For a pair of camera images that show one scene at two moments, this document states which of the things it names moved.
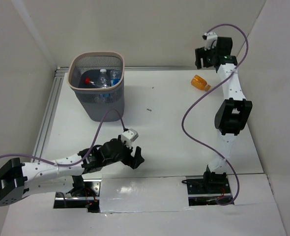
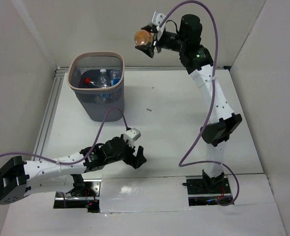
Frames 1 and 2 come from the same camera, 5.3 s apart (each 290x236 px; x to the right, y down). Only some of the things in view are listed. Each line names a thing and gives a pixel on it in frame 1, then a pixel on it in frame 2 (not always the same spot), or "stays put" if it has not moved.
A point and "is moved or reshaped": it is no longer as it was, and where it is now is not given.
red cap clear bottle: [87, 81] stays put
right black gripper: [201, 53] → [148, 49]
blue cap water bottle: [115, 75] stays put
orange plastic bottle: [199, 82] is moved or reshaped
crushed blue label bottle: [103, 81] stays put
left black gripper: [131, 158] stays put
